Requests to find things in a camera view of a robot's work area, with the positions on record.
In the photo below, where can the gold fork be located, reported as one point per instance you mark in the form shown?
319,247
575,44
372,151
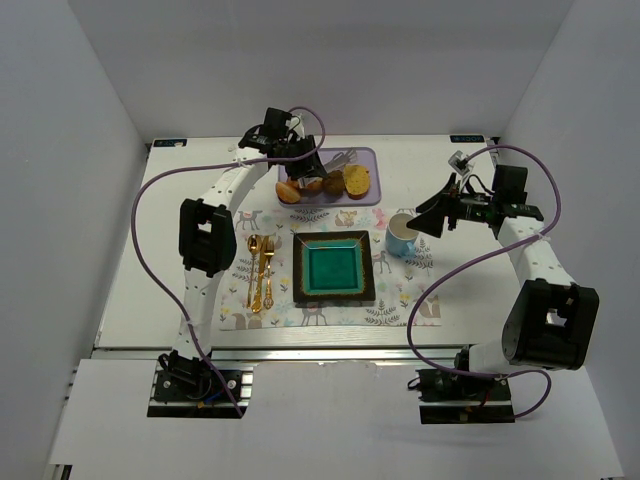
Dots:
268,301

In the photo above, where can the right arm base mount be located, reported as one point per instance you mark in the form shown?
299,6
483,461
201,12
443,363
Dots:
448,399

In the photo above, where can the orange glazed bread roll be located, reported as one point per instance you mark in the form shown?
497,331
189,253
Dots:
286,193

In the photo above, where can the sliced baguette bread piece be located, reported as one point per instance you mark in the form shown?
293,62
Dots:
313,188

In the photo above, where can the animal print cloth placemat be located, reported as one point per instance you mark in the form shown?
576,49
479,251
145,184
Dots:
398,282

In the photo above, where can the lavender plastic tray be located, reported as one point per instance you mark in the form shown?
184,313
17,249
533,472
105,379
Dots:
337,159

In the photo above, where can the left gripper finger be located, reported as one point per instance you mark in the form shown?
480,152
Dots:
314,167
300,171

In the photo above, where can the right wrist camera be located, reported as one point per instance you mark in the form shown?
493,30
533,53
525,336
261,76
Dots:
460,163

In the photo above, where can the light blue mug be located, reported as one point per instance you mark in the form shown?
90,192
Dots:
400,240

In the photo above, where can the aluminium frame rail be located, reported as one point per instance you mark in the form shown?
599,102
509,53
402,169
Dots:
300,345

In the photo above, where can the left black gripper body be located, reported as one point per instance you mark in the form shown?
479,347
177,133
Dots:
304,163

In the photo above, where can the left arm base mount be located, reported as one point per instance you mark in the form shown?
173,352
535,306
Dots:
200,390

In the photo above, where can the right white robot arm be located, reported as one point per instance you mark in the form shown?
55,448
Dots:
551,322

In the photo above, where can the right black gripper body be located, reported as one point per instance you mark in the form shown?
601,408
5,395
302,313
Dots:
451,208

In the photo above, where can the gold spoon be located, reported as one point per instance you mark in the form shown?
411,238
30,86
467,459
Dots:
254,243

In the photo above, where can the dark brown chocolate bun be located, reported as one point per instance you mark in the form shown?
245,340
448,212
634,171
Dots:
333,184

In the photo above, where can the square teal black plate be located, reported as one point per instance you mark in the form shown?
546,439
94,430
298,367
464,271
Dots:
334,267

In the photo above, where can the gold knife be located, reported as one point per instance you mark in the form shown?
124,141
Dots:
256,304

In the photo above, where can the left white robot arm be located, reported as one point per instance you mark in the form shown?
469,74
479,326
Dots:
207,240

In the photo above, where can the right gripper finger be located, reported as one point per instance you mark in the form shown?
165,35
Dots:
430,222
433,201

